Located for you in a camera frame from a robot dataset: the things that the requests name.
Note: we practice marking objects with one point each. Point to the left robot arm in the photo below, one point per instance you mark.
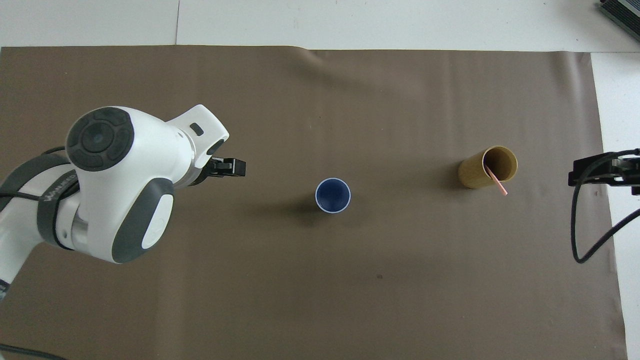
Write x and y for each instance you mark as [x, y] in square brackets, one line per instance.
[125, 165]

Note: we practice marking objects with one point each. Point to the blue cup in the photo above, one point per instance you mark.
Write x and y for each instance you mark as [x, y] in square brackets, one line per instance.
[332, 195]

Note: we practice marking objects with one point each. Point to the brown paper cup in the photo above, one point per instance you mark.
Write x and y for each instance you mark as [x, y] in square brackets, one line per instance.
[470, 177]

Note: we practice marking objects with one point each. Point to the pink chopstick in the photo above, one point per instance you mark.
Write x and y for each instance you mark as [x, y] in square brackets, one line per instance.
[498, 183]

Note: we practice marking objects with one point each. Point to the dark grey ribbed box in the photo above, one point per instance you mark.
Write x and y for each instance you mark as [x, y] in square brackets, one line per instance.
[624, 12]

